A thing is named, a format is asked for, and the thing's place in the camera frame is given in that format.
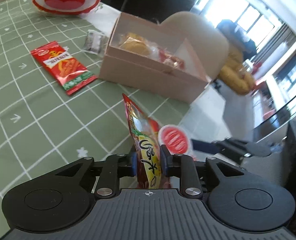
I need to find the red round spoon-shaped snack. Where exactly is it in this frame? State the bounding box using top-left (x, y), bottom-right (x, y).
top-left (158, 125), bottom-right (197, 161)

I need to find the red yellow chicken snack pouch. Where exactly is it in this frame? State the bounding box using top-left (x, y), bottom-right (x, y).
top-left (123, 94), bottom-right (171, 189)

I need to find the red snack pack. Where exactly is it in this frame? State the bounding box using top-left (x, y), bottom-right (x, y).
top-left (159, 49), bottom-right (185, 70)

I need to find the yellow bread snack pack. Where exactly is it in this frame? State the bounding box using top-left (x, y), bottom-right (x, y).
top-left (119, 33), bottom-right (153, 56)

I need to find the white paper sheet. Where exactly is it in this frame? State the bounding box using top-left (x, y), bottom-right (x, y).
top-left (178, 84), bottom-right (239, 153)

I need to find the television screen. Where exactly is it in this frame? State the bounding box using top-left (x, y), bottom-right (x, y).
top-left (253, 50), bottom-right (296, 129)

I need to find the yellow plush toy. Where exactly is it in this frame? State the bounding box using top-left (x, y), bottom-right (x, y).
top-left (217, 51), bottom-right (256, 95)

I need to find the green checked tablecloth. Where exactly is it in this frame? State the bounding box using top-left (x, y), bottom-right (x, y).
top-left (0, 0), bottom-right (189, 237)

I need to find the beige chair near box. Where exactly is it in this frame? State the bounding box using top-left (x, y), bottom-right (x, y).
top-left (161, 11), bottom-right (229, 80)

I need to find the red spicy strip packet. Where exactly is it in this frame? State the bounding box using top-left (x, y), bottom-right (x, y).
top-left (30, 41), bottom-right (98, 95)

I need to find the pink cardboard gift box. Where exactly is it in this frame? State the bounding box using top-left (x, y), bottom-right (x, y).
top-left (99, 12), bottom-right (208, 103)

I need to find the grey seed snack packet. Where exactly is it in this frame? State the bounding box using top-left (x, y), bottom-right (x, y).
top-left (82, 29), bottom-right (106, 55)

